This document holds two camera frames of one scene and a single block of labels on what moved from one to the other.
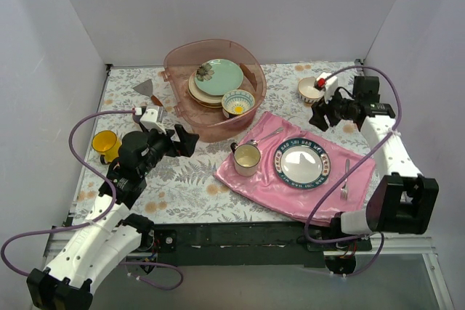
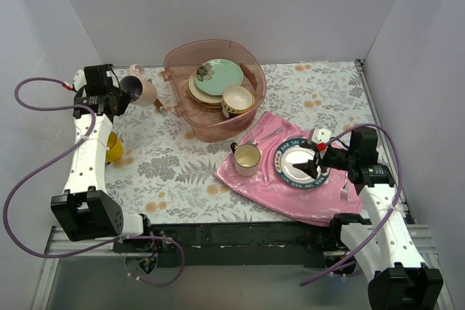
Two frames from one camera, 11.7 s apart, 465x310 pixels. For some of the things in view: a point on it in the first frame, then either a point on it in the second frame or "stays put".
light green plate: [216, 77] stays put
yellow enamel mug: [107, 144] stays put
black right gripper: [328, 110] -> [322, 163]
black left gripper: [175, 141] -> [121, 99]
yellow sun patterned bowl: [237, 102] stays put
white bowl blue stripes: [306, 91] -> [237, 98]
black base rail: [281, 244] stays put
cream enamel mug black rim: [246, 159] stays put
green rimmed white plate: [301, 163] stays put
